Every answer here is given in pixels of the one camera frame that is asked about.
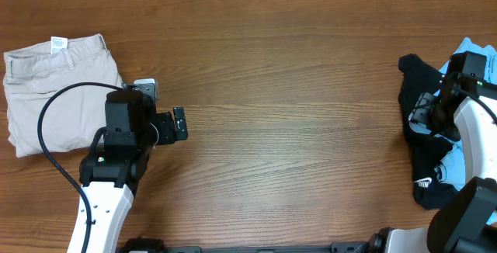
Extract black Nike garment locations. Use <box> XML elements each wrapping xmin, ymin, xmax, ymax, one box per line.
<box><xmin>398</xmin><ymin>54</ymin><xmax>457</xmax><ymax>210</ymax></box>

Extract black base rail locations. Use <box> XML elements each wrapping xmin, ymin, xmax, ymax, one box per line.
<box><xmin>115</xmin><ymin>237</ymin><xmax>369</xmax><ymax>253</ymax></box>

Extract light blue printed t-shirt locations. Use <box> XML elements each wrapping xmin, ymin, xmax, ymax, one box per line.
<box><xmin>407</xmin><ymin>37</ymin><xmax>496</xmax><ymax>210</ymax></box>

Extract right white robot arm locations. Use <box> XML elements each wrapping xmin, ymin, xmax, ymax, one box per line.
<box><xmin>351</xmin><ymin>51</ymin><xmax>496</xmax><ymax>253</ymax></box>

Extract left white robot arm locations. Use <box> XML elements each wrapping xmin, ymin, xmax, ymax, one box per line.
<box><xmin>68</xmin><ymin>90</ymin><xmax>188</xmax><ymax>252</ymax></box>

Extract folded beige khaki pants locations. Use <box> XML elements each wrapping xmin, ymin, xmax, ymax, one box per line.
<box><xmin>3</xmin><ymin>34</ymin><xmax>123</xmax><ymax>158</ymax></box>

